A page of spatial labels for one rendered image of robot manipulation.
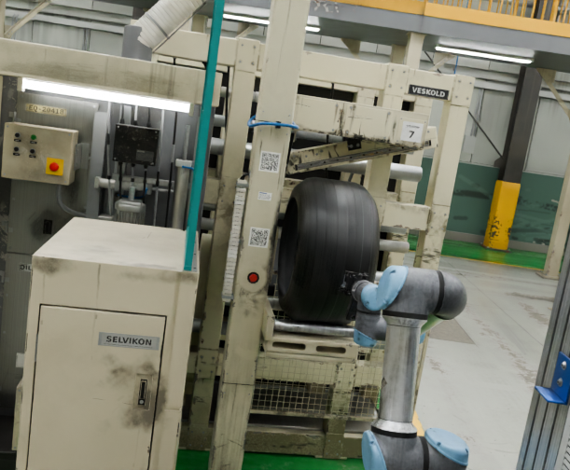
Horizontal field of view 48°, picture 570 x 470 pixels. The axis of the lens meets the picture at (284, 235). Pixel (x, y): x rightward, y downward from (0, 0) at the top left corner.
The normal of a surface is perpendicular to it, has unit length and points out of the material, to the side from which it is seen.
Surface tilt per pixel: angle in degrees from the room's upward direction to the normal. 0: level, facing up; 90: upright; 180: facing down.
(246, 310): 90
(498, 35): 90
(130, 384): 90
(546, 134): 90
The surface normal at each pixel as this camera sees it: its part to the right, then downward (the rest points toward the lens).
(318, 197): -0.07, -0.68
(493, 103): 0.00, 0.18
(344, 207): 0.20, -0.57
